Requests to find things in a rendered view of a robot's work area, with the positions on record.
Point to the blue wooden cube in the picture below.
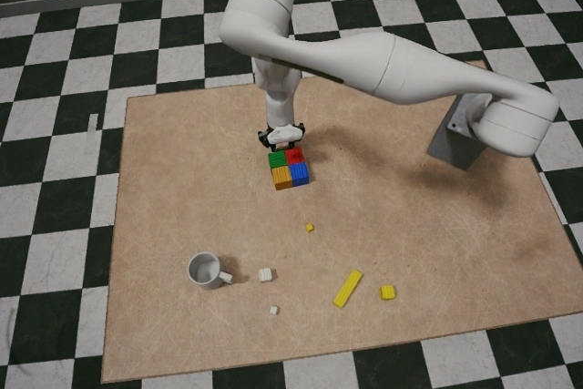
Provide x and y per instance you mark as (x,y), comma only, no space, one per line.
(299,174)

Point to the red cube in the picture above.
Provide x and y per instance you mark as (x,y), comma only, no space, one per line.
(294,156)

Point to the grey mug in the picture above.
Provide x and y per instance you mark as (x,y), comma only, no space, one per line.
(203,267)

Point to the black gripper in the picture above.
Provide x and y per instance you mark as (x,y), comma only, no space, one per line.
(263,137)

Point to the green wood-grain cube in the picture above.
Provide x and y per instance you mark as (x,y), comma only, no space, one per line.
(277,159)

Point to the yellow flat bar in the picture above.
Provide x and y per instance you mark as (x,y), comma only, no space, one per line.
(347,288)

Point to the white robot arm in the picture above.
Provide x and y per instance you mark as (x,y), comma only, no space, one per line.
(386,66)

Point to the yellow wooden cube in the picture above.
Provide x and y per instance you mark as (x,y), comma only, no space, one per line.
(283,178)

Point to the small yellow block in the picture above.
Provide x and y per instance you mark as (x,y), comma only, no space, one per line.
(387,292)

